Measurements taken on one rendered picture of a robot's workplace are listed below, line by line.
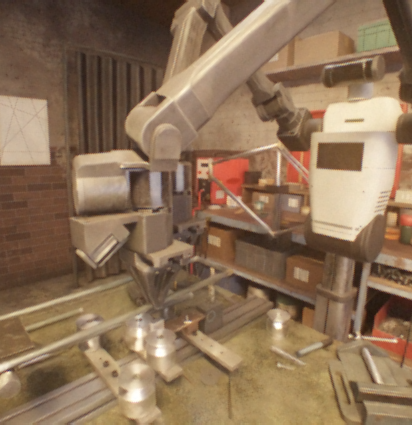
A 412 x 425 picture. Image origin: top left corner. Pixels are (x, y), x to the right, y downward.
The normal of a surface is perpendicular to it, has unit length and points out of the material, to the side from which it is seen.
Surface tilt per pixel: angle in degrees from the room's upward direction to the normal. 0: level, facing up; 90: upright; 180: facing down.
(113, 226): 90
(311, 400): 0
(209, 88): 97
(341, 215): 90
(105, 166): 108
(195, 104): 104
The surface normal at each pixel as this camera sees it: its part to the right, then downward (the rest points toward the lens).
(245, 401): 0.02, -0.98
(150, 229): 0.70, 0.15
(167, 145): 0.48, 0.44
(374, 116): -0.77, 0.11
